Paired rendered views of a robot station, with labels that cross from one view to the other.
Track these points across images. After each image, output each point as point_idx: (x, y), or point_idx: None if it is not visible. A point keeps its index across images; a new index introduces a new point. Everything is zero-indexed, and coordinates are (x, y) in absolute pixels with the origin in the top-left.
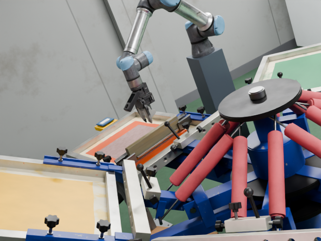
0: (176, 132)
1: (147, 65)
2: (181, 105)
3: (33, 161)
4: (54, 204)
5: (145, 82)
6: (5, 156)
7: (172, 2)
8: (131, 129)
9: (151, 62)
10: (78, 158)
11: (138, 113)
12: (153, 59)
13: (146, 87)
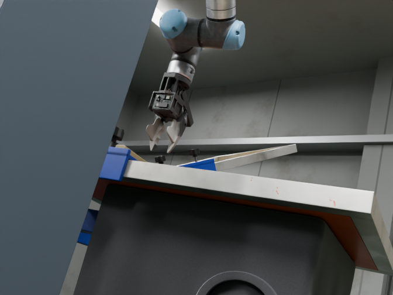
0: None
1: (169, 38)
2: (119, 128)
3: (217, 161)
4: None
5: (164, 72)
6: (241, 156)
7: None
8: None
9: (163, 31)
10: (183, 164)
11: (181, 135)
12: (159, 24)
13: (163, 81)
